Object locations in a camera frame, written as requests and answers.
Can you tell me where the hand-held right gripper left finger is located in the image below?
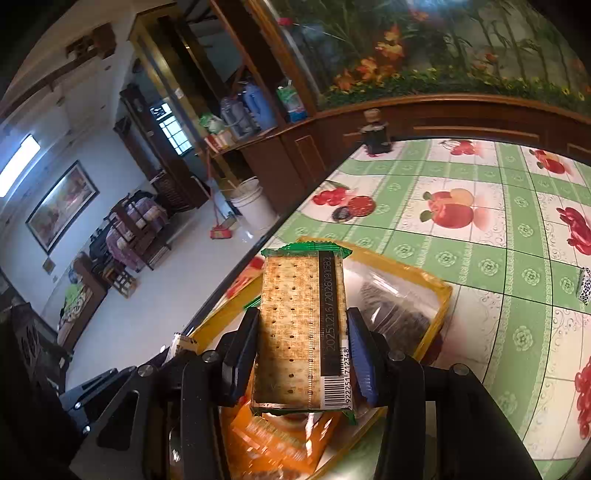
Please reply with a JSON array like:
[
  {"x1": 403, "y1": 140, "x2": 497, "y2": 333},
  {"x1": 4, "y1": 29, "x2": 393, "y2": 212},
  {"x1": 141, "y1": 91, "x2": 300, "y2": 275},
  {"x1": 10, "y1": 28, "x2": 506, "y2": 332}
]
[{"x1": 95, "y1": 306, "x2": 260, "y2": 480}]

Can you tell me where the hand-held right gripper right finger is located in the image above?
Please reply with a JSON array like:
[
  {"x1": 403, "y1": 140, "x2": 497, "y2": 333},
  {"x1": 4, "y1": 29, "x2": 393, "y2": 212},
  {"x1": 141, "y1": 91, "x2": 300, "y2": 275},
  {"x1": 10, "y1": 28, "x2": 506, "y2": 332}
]
[{"x1": 346, "y1": 306, "x2": 543, "y2": 480}]

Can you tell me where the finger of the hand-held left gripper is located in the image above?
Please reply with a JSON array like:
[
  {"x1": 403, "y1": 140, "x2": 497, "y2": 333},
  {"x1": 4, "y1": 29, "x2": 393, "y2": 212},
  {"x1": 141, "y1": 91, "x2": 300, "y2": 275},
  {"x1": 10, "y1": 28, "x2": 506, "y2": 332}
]
[{"x1": 59, "y1": 367, "x2": 139, "y2": 437}]

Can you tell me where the small white candy bar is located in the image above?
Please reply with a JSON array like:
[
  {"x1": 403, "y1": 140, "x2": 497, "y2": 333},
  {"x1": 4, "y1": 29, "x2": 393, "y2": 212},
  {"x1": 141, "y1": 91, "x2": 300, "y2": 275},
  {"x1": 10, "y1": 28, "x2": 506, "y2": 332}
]
[{"x1": 172, "y1": 333, "x2": 198, "y2": 363}]

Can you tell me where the clear packet of dark snacks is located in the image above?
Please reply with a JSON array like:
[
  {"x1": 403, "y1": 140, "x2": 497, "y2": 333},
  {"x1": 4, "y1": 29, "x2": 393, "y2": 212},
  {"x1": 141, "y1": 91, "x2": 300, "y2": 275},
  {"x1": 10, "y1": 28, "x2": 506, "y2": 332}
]
[{"x1": 344, "y1": 258, "x2": 446, "y2": 358}]

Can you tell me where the green-edged cracker packet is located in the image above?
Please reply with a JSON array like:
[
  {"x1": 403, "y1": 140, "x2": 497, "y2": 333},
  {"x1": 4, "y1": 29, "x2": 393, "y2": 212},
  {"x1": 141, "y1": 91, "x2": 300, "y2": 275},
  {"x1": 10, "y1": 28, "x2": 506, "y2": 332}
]
[{"x1": 249, "y1": 242, "x2": 357, "y2": 426}]

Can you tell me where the orange monkey print packet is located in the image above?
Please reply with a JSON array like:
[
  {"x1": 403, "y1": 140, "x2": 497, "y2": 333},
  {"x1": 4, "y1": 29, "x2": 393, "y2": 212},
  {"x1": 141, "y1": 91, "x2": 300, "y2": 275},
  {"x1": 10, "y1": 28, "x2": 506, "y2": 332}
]
[{"x1": 222, "y1": 401, "x2": 345, "y2": 478}]

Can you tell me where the yellow-taped white foam box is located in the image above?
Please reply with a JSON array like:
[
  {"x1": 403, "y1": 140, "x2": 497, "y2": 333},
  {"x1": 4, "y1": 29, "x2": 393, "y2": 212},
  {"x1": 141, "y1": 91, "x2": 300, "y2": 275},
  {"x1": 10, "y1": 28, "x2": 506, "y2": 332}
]
[{"x1": 187, "y1": 236, "x2": 454, "y2": 480}]

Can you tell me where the wooden chair green cushion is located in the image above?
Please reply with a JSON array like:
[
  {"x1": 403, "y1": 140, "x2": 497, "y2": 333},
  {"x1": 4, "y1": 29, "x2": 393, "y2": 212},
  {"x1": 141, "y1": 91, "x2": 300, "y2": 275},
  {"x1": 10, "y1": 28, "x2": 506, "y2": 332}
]
[{"x1": 55, "y1": 253, "x2": 112, "y2": 354}]

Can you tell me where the red broom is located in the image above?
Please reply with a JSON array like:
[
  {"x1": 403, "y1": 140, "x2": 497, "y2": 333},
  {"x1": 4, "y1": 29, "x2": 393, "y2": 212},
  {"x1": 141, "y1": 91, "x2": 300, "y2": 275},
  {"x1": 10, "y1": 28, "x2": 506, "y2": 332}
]
[{"x1": 203, "y1": 159, "x2": 236, "y2": 241}]

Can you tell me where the white plastic bucket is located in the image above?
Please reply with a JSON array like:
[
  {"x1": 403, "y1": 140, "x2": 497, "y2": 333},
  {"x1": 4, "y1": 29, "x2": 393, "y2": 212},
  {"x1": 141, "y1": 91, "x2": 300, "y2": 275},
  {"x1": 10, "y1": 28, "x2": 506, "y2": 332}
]
[{"x1": 228, "y1": 178, "x2": 280, "y2": 230}]

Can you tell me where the pink cloth covered chair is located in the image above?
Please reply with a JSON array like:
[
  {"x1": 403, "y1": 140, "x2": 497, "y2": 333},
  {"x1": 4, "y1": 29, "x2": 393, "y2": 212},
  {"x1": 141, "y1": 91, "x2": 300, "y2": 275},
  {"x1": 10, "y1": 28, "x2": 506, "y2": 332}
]
[{"x1": 88, "y1": 191, "x2": 171, "y2": 273}]

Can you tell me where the dark wooden cupboard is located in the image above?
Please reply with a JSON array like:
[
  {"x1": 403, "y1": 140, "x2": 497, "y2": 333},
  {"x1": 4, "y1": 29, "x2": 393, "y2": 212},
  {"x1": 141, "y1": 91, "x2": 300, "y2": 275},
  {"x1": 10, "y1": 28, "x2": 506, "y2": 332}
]
[{"x1": 113, "y1": 83, "x2": 211, "y2": 213}]

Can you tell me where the red white box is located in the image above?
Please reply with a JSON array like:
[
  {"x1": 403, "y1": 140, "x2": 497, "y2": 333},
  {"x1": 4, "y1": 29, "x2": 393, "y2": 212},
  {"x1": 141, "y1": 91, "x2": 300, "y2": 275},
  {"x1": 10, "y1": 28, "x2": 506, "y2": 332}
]
[{"x1": 204, "y1": 130, "x2": 236, "y2": 153}]

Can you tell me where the dark ink bottle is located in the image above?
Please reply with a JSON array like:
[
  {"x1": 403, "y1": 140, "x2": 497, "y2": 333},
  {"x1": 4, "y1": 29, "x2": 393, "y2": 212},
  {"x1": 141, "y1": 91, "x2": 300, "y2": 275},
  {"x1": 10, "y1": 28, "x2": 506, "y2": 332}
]
[{"x1": 361, "y1": 109, "x2": 393, "y2": 156}]

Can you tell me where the green white bag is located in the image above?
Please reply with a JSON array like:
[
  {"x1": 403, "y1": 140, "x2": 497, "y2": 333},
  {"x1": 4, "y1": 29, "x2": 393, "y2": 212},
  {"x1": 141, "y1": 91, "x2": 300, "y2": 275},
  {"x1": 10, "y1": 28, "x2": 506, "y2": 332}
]
[{"x1": 198, "y1": 113, "x2": 225, "y2": 137}]

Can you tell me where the window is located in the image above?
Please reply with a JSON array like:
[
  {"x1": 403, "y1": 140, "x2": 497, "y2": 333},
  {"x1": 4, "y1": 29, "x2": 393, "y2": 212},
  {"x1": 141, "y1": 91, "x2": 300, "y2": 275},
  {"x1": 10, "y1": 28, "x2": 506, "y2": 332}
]
[{"x1": 150, "y1": 102, "x2": 194, "y2": 157}]

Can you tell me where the ceiling light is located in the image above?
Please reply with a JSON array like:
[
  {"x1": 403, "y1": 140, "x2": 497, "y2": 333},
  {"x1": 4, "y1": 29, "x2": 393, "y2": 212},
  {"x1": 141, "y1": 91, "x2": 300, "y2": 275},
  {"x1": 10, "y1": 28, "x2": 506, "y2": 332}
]
[{"x1": 0, "y1": 134, "x2": 40, "y2": 197}]

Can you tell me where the grey thermos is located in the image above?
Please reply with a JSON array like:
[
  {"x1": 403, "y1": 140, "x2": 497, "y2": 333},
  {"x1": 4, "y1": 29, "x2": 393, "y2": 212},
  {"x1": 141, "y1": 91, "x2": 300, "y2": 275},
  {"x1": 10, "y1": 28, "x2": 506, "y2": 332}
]
[{"x1": 219, "y1": 97, "x2": 254, "y2": 139}]

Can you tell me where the blue thermos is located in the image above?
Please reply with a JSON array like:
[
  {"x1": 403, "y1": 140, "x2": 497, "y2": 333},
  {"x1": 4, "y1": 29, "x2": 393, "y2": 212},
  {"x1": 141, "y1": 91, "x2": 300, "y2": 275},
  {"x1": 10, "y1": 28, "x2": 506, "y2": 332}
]
[{"x1": 240, "y1": 82, "x2": 277, "y2": 130}]

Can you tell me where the blue green detergent bag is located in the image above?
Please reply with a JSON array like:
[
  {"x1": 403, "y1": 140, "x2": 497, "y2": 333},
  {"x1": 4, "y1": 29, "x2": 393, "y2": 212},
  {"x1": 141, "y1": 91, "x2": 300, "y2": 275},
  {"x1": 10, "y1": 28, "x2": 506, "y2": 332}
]
[{"x1": 276, "y1": 80, "x2": 309, "y2": 123}]

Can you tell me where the brown wooden cabinet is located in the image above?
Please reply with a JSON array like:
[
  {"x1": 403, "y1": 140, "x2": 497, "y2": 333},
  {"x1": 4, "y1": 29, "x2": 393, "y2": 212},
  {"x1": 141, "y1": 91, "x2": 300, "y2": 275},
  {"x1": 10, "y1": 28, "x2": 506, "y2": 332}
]
[{"x1": 129, "y1": 0, "x2": 591, "y2": 217}]

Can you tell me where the artificial flower display case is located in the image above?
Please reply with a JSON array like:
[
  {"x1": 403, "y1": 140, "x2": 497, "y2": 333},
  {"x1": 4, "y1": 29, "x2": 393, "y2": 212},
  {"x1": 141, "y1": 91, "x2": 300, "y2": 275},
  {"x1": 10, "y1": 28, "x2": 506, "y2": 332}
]
[{"x1": 245, "y1": 0, "x2": 591, "y2": 112}]

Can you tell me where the framed wall painting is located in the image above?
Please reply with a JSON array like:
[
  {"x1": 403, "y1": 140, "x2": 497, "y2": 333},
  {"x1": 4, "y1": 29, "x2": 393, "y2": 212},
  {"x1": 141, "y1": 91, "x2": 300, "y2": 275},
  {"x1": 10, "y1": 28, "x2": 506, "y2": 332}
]
[{"x1": 25, "y1": 161, "x2": 100, "y2": 254}]

